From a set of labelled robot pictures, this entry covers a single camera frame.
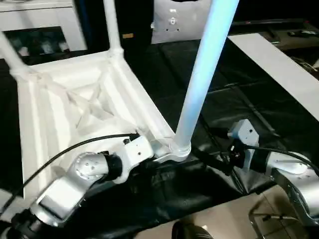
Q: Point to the white plastic table leg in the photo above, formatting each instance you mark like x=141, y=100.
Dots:
x=11, y=57
x=207, y=74
x=7, y=199
x=113, y=25

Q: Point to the white plastic table top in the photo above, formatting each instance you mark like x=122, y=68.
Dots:
x=62, y=99

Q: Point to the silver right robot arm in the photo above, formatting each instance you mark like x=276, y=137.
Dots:
x=294, y=179

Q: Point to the black work mat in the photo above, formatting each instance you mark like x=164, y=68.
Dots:
x=236, y=99

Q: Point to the black metal stand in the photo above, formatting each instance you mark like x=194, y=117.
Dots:
x=269, y=218

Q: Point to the dark right robot foot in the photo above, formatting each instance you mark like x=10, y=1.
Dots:
x=189, y=231

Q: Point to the white flat board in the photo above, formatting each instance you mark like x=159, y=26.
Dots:
x=274, y=67

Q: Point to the black remote control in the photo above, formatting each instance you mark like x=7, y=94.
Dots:
x=306, y=32

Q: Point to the black furniture with yellow label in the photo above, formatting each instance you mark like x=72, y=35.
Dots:
x=99, y=22

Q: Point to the white glass-door cabinet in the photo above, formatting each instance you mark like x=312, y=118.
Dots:
x=37, y=15

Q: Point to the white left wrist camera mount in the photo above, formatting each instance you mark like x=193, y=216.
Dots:
x=137, y=149

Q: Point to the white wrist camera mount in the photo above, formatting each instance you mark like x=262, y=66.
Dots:
x=245, y=134
x=137, y=149

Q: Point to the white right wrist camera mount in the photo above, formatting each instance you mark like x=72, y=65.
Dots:
x=245, y=134

